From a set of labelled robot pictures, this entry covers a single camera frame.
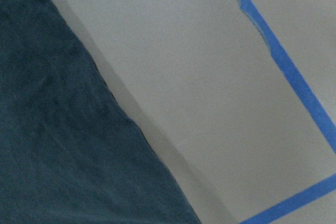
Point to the black graphic t-shirt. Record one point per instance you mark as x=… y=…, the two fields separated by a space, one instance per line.
x=69 y=153

